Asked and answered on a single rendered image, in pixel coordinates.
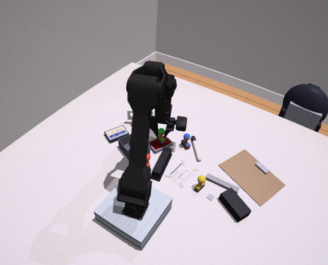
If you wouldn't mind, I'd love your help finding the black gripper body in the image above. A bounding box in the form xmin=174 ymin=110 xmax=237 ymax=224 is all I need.
xmin=150 ymin=107 xmax=187 ymax=131

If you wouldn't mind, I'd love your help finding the grey mug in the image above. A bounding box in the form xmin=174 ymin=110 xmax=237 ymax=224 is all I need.
xmin=127 ymin=109 xmax=133 ymax=120

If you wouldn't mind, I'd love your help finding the brown clipboard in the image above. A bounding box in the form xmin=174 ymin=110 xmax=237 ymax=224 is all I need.
xmin=218 ymin=149 xmax=286 ymax=206

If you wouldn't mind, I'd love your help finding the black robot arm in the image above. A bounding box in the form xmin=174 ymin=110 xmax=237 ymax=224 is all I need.
xmin=117 ymin=60 xmax=177 ymax=221

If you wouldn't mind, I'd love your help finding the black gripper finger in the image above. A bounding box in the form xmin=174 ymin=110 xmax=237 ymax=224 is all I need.
xmin=150 ymin=123 xmax=158 ymax=137
xmin=164 ymin=125 xmax=174 ymax=138

